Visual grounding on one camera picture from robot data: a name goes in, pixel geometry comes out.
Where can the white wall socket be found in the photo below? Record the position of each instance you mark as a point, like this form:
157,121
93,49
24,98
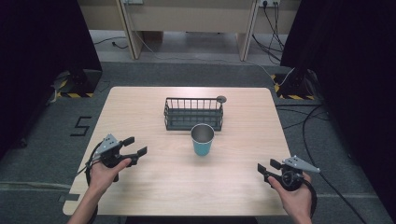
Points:
269,3

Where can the beige wooden desk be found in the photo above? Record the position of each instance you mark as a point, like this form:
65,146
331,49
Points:
186,18

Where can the person's left hand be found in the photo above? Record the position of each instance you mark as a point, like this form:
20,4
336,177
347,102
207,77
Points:
106,174

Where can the blue cup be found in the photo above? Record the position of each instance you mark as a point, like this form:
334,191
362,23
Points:
202,139

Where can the black curtain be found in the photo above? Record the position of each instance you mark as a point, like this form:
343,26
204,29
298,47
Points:
351,84
43,68

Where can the person's right hand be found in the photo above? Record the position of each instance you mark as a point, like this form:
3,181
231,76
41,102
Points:
294,199

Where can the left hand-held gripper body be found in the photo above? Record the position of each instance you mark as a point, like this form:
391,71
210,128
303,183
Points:
109,151

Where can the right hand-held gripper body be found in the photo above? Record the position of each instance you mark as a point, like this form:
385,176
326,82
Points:
292,175

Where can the black stand base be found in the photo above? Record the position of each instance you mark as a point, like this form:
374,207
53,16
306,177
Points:
295,85
79,81

